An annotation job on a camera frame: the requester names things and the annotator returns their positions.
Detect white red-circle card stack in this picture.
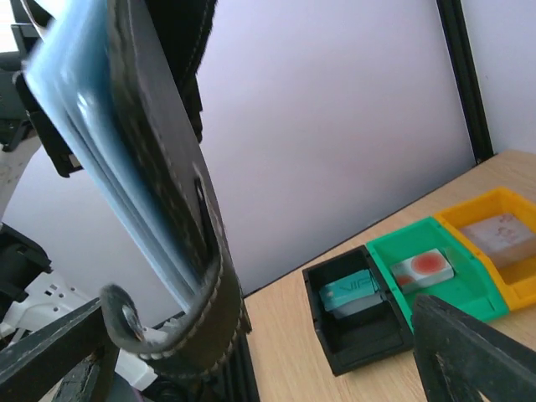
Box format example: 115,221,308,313
390,249,455,294

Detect white floral card stack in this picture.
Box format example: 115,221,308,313
460,213,535,269

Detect teal VIP card stack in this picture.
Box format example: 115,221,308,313
319,270,383,319

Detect yellow bin near green bin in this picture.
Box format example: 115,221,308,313
434,187,535,310

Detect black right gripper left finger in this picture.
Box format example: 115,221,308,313
1,298,119,401

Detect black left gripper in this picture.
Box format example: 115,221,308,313
13,71,83,178

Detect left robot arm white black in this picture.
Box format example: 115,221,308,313
1,1,84,337

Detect green plastic bin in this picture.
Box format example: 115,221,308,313
366,217,508,322

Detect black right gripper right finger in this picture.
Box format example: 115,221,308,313
411,295,535,401

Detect black leather card holder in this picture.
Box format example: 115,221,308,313
20,0,252,380

